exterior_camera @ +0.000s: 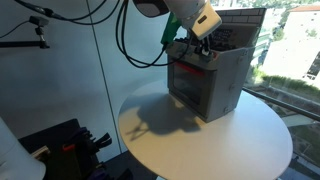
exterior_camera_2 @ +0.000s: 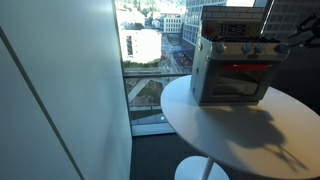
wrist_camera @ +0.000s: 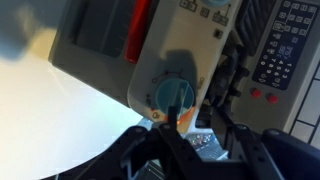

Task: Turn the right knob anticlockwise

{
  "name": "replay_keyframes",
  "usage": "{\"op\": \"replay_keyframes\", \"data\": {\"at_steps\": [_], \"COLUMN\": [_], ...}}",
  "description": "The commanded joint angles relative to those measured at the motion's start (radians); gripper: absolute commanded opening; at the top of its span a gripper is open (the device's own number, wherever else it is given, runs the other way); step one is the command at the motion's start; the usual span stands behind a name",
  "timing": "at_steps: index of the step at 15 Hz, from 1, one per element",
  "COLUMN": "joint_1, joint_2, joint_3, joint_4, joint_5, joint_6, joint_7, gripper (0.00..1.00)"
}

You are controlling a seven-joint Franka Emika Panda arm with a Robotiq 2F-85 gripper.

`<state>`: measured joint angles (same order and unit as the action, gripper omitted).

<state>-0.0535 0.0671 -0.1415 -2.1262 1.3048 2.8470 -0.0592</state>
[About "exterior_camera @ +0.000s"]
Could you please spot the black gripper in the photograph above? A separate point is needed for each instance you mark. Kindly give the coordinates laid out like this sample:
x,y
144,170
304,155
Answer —
x,y
201,39

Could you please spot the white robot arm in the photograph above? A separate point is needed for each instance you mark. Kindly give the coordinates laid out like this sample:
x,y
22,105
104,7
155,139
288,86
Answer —
x,y
190,8

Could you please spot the grey toy oven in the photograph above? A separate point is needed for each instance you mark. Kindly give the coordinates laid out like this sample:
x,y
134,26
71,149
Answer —
x,y
226,83

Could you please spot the white building outside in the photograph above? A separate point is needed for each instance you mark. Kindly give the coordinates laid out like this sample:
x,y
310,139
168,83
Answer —
x,y
293,43

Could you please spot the black spring clamp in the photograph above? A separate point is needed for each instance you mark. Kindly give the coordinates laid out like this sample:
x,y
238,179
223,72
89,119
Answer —
x,y
101,141

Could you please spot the purple clamp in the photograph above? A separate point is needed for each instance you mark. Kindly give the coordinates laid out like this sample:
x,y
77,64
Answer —
x,y
80,133

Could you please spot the black storage box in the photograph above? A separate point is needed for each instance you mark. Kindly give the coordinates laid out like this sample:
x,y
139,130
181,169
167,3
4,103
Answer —
x,y
53,136

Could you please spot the beige flat strip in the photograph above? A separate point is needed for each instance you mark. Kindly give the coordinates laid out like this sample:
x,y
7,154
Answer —
x,y
40,152

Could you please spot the white rounded plastic cover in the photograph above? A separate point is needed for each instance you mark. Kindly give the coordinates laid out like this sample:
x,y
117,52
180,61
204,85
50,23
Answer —
x,y
16,156

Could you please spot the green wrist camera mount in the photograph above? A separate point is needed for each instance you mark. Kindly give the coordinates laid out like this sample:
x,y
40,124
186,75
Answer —
x,y
171,28

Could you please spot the dark horizontal window rail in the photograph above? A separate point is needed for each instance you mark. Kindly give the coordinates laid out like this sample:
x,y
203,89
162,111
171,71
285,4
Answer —
x,y
283,104

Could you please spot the small black camera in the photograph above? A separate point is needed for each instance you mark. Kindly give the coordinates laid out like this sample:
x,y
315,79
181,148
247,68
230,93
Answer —
x,y
39,20

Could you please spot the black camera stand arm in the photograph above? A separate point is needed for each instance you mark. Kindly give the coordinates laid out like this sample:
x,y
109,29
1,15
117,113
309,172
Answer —
x,y
23,44

